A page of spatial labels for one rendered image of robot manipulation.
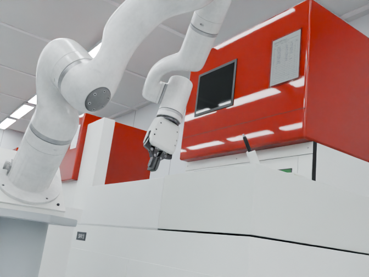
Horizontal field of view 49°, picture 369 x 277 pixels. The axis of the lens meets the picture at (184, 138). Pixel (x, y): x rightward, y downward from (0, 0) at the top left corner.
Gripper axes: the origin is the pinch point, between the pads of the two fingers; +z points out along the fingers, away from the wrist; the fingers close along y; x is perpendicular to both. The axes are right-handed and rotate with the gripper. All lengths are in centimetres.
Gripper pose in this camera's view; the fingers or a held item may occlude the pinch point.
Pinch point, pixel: (153, 164)
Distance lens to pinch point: 128.2
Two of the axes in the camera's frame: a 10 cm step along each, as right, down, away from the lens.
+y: -7.7, -4.4, -4.7
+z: -2.8, 8.9, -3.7
